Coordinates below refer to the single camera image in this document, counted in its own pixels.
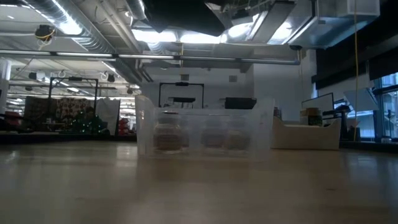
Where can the jars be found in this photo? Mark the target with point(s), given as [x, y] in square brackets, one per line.
[311, 113]

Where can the black window blind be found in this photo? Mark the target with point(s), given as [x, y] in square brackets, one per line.
[342, 71]

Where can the white plastic bin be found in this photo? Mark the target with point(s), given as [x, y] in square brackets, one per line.
[306, 138]

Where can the window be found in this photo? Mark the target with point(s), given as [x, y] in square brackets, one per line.
[388, 109]

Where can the patterned partition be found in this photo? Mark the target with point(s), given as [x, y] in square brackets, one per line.
[40, 109]

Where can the red object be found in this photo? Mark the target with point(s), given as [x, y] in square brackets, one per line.
[12, 118]

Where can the black yellow ceiling reel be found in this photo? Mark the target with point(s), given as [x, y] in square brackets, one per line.
[44, 32]

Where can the wide-lid glass spice jar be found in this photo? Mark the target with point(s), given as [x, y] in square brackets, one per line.
[237, 141]

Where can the white angled panel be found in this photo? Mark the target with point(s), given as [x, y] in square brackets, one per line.
[360, 99]

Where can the black box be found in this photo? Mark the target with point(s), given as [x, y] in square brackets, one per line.
[239, 103]

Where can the ceiling light panel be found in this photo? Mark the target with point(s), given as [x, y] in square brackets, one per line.
[199, 39]
[155, 36]

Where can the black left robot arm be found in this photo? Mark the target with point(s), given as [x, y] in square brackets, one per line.
[186, 15]

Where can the rectangular silver air duct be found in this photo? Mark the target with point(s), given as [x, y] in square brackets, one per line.
[311, 28]

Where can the black rectangular frame rig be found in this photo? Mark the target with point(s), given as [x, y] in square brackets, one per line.
[182, 83]

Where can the white board panel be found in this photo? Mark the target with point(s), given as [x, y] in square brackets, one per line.
[317, 104]

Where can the clear plastic bin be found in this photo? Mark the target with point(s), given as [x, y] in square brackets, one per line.
[192, 137]

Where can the white column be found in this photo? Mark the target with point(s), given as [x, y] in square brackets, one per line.
[4, 87]

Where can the horizontal ceiling pipe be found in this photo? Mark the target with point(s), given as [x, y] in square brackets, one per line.
[77, 54]

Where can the dark machine with green lights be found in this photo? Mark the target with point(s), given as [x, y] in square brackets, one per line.
[85, 124]

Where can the spiral silver air duct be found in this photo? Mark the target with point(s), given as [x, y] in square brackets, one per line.
[93, 40]

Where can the small glass spice jar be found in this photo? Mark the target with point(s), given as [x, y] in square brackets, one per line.
[168, 140]
[214, 140]

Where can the white hanging cloth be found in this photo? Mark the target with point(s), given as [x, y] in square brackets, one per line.
[109, 118]

